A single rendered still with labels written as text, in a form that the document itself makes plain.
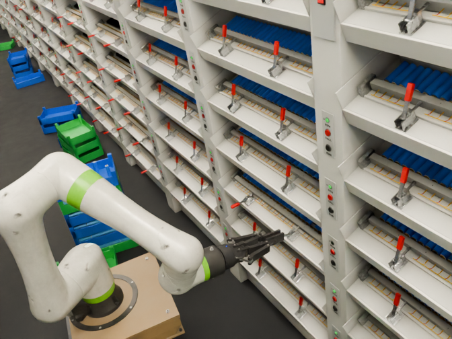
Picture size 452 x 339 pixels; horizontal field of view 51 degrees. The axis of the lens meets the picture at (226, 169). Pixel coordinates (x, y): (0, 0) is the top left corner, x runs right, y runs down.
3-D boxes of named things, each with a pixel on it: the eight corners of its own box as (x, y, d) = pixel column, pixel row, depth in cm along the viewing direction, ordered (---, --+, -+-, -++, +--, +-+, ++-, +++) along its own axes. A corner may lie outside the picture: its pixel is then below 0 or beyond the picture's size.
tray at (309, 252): (328, 279, 148) (319, 263, 142) (228, 195, 195) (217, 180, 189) (372, 235, 151) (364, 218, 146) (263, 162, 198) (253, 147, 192)
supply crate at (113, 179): (58, 202, 228) (52, 189, 223) (57, 181, 244) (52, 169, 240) (119, 184, 233) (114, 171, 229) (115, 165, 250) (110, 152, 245)
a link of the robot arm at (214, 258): (209, 259, 137) (194, 243, 144) (210, 290, 142) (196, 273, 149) (227, 252, 139) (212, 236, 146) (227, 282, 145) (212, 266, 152)
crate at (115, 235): (79, 251, 245) (73, 240, 240) (77, 229, 261) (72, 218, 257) (135, 234, 250) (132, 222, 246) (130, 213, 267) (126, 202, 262)
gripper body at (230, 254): (212, 261, 150) (237, 251, 154) (226, 276, 144) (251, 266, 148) (212, 241, 147) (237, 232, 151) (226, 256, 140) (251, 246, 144)
